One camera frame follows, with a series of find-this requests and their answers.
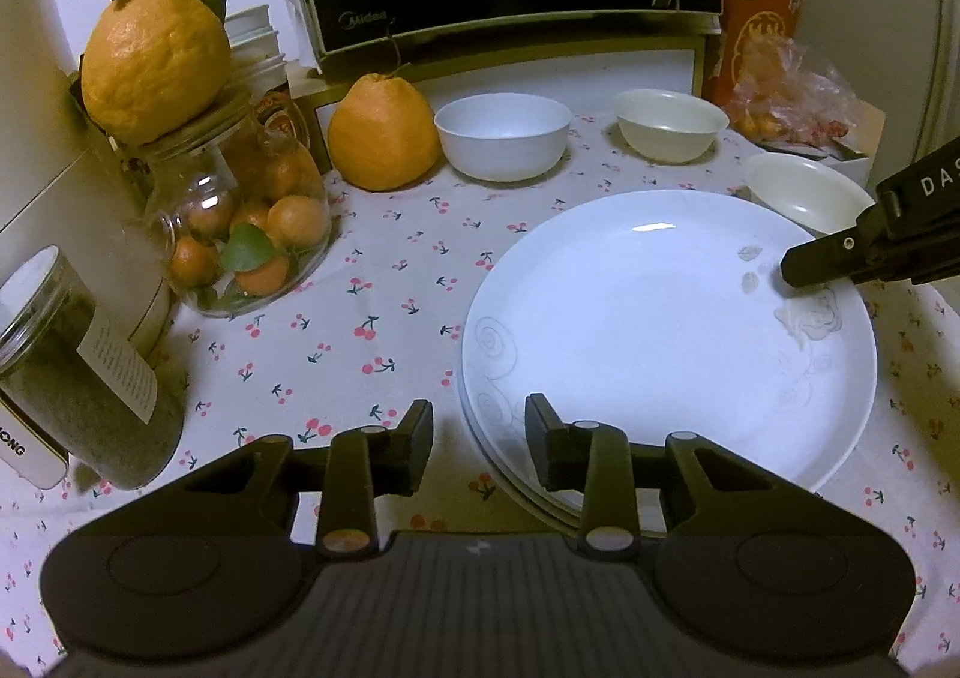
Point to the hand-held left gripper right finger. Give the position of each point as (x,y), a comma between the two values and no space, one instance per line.
(537,436)

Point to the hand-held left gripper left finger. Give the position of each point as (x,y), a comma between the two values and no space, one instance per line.
(420,436)

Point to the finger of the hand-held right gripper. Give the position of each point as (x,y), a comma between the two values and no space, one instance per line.
(825,259)

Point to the blue patterned plate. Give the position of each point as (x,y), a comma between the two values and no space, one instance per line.
(517,492)
(474,424)

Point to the cream bowl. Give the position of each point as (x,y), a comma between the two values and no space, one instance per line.
(671,123)
(802,190)

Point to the white plate with swirl print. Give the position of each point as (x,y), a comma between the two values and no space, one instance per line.
(660,325)

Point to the deep white bowl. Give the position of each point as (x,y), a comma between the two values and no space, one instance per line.
(502,138)

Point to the cherry print tablecloth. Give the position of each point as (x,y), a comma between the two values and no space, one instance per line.
(337,348)

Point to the refrigerator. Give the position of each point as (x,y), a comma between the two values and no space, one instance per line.
(946,48)

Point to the plastic bag of oranges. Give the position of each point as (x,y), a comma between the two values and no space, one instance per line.
(795,100)

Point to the red gift box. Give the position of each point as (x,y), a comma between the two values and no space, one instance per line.
(757,33)

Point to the glass jar of kumquats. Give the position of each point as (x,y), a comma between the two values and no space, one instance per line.
(225,213)

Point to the large orange with stem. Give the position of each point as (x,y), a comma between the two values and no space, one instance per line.
(382,138)

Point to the dark jar with metal lid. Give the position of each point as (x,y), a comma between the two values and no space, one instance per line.
(90,408)

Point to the glass mug with orange print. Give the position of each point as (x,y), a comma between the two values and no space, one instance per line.
(281,115)

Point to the white labelled box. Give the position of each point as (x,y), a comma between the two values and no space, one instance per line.
(30,457)

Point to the stack of paper cups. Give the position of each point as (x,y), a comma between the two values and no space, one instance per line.
(255,48)

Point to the large orange with leaves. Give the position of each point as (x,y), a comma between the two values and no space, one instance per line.
(154,63)

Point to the white kitchen appliance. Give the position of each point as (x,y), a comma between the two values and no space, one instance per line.
(45,123)

